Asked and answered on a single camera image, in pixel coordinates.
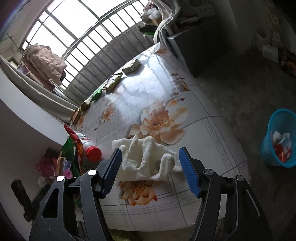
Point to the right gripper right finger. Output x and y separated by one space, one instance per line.
229 209

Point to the white cloth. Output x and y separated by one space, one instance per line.
145 160

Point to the blue plastic trash basket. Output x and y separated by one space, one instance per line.
278 146

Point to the green foil snack bag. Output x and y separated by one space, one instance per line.
70 159

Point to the red snack wrapper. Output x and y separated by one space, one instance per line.
78 145

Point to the red capped white bottle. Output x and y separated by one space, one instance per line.
90 151

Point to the brown snack packet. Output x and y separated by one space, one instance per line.
85 105

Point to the small green snack packet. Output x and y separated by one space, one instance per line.
95 95

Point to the floral plastic tablecloth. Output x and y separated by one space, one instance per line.
163 101

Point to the pink quilted jacket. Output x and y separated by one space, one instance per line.
47 63

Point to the beige small carton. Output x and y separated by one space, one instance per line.
131 66

